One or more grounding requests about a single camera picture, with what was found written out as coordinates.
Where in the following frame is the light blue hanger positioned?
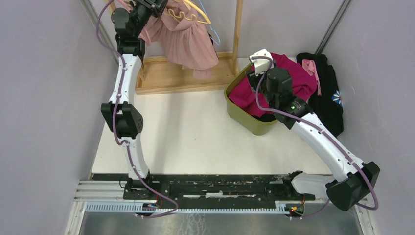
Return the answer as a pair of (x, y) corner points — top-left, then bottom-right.
(198, 0), (221, 46)

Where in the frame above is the pink cloth on pile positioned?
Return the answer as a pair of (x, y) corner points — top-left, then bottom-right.
(301, 59), (322, 96)

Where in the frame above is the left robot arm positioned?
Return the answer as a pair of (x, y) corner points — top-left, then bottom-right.
(101, 0), (167, 199)

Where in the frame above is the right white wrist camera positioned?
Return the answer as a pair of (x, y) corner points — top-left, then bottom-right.
(249, 49), (275, 76)

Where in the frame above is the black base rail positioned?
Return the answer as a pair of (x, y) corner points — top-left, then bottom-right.
(92, 173), (316, 209)

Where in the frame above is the wooden clothes rack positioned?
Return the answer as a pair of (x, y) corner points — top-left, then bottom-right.
(114, 0), (243, 95)

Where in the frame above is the light pink skirt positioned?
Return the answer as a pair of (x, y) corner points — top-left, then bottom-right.
(120, 0), (219, 79)

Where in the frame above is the olive green plastic basket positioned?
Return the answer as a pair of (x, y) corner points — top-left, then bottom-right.
(224, 64), (278, 136)

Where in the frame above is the black garment pile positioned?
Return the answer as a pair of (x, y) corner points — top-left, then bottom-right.
(296, 52), (344, 137)

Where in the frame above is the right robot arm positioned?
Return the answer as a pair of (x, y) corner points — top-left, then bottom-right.
(246, 68), (380, 211)

